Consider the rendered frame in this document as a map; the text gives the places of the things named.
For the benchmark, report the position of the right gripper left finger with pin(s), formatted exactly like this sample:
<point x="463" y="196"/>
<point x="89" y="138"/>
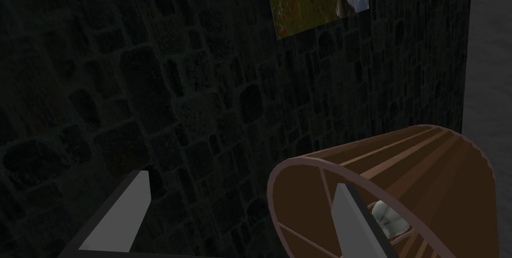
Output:
<point x="120" y="218"/>

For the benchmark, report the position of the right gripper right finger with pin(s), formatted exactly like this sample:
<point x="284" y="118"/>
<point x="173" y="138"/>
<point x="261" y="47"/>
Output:
<point x="356" y="226"/>

